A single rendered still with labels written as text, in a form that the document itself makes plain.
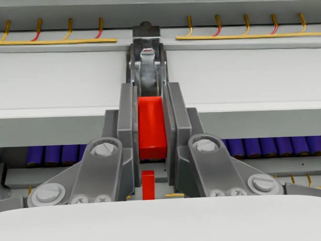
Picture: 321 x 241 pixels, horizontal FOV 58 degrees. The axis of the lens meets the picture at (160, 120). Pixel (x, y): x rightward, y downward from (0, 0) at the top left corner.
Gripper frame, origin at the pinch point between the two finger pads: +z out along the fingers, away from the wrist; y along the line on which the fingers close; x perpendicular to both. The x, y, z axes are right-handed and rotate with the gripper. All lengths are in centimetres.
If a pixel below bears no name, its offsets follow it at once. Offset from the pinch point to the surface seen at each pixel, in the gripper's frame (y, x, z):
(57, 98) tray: -5.7, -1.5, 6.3
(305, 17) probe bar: 11.9, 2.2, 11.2
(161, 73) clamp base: 0.8, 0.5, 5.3
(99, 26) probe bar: -3.1, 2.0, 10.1
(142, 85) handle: -0.3, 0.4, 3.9
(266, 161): 14.2, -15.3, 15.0
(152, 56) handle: 0.3, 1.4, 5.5
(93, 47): -3.5, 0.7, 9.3
